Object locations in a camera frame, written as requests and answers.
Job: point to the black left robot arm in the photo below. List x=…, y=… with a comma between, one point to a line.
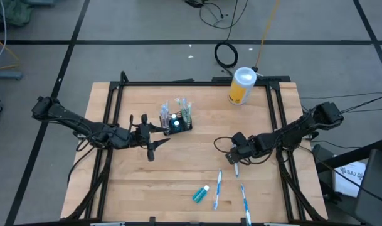
x=84, y=125

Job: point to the black metal table frame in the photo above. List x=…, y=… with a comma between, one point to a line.
x=190, y=83

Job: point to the purple white toothbrush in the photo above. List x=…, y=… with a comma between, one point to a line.
x=162, y=113

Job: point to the orange white toothbrush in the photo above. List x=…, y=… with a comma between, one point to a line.
x=167, y=108

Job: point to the grey desk leg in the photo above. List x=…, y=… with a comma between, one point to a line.
x=5, y=74

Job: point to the black chair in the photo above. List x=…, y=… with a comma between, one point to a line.
x=375, y=188

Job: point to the white printed sheet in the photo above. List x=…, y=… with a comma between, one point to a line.
x=347, y=185

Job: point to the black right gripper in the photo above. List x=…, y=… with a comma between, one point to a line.
x=245, y=147

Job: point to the green bag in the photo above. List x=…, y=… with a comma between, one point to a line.
x=15, y=12

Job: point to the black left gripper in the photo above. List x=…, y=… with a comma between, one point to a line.
x=140, y=136

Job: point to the yellow wipes canister white lid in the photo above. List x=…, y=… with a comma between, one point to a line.
x=241, y=89

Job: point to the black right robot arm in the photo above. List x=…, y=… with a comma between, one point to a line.
x=291, y=130

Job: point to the blue white toothbrush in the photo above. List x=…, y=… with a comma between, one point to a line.
x=236, y=171
x=217, y=188
x=165, y=110
x=245, y=204

